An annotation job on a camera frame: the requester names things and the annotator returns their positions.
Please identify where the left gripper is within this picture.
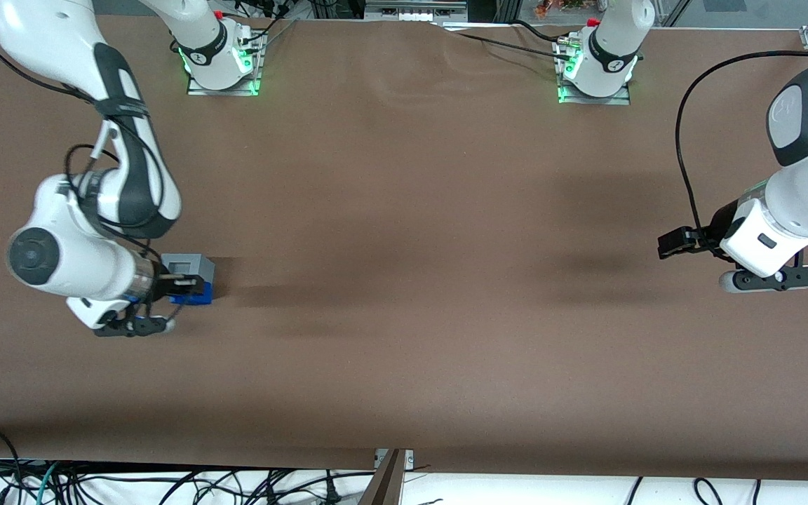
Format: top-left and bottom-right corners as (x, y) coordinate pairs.
(658, 198), (808, 279)

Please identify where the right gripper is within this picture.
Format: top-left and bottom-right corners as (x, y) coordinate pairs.
(66, 274), (206, 330)

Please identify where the blue plastic part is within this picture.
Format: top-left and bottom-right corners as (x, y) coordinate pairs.
(168, 279), (215, 307)

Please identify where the gray square base block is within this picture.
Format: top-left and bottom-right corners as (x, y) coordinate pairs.
(159, 253), (217, 299)

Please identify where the brown table mat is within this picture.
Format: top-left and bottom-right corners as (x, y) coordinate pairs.
(0, 14), (808, 482)

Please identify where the aluminium table leg profile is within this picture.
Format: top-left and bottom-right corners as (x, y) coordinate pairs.
(357, 448), (415, 505)

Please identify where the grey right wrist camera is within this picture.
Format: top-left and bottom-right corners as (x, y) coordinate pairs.
(93, 316), (177, 339)

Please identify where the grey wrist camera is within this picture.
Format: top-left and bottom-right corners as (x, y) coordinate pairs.
(718, 265), (808, 294)
(93, 316), (177, 339)

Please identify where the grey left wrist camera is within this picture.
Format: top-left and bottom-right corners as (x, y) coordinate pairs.
(718, 265), (808, 294)

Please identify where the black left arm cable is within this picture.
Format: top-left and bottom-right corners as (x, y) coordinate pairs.
(675, 49), (808, 243)

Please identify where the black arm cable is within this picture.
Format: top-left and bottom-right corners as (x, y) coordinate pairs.
(675, 49), (808, 243)
(0, 0), (166, 257)

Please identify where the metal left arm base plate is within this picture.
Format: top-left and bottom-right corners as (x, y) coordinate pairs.
(555, 36), (632, 106)

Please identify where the black tangled floor cable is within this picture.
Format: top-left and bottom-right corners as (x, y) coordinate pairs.
(60, 466), (377, 505)

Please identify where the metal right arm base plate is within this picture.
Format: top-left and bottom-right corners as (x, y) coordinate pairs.
(186, 29), (265, 97)

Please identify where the teal floor cable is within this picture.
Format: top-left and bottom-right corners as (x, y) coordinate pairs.
(22, 462), (62, 505)

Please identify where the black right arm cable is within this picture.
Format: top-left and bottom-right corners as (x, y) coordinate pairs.
(0, 0), (166, 257)

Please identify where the black cable on mat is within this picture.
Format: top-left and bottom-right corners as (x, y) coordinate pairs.
(438, 20), (577, 62)

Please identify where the aluminium frame rail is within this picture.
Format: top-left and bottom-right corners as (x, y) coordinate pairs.
(364, 0), (469, 23)

